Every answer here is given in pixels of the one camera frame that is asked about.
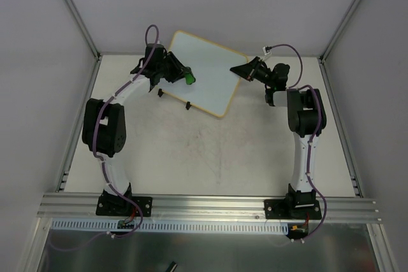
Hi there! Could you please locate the aluminium frame post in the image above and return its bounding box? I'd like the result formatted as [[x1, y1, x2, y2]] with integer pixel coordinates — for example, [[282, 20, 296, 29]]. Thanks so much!
[[319, 0, 363, 63], [63, 0, 100, 60]]

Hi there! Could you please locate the left aluminium frame post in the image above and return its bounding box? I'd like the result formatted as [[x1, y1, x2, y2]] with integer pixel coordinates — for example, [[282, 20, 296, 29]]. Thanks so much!
[[63, 0, 100, 60]]

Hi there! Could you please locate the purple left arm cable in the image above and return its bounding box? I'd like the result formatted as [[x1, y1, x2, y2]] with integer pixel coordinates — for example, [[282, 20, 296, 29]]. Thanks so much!
[[47, 24, 161, 251]]

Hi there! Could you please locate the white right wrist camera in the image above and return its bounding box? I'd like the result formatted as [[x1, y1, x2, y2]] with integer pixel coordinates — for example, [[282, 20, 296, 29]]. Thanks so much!
[[263, 46, 272, 57]]

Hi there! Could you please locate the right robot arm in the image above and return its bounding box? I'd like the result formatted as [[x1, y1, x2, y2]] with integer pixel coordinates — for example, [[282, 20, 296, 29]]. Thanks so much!
[[230, 57, 327, 220]]

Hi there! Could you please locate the small black object bottom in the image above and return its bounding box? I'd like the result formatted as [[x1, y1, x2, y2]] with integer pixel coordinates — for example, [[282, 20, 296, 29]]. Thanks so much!
[[166, 261, 177, 272]]

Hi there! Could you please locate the aluminium mounting rail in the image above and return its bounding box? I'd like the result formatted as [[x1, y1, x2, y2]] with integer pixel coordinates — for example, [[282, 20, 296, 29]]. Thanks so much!
[[37, 192, 383, 224]]

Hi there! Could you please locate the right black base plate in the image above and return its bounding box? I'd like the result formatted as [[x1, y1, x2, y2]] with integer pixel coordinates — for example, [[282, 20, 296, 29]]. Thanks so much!
[[264, 199, 322, 220]]

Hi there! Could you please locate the right aluminium frame post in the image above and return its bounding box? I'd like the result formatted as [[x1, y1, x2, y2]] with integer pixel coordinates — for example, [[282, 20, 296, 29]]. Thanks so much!
[[319, 0, 363, 63]]

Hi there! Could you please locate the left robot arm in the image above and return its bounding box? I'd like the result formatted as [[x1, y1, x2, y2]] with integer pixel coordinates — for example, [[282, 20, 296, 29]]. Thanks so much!
[[82, 43, 196, 218]]

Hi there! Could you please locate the yellow framed whiteboard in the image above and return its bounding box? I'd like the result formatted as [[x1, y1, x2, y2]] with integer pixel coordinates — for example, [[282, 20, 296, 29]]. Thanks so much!
[[158, 31, 249, 118]]

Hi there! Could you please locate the white slotted cable duct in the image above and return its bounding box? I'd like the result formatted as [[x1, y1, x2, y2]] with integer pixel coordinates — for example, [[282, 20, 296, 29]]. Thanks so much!
[[50, 218, 289, 235]]

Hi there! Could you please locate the green whiteboard eraser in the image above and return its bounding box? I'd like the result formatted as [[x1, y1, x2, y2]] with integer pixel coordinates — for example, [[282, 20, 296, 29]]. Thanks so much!
[[184, 67, 196, 85]]

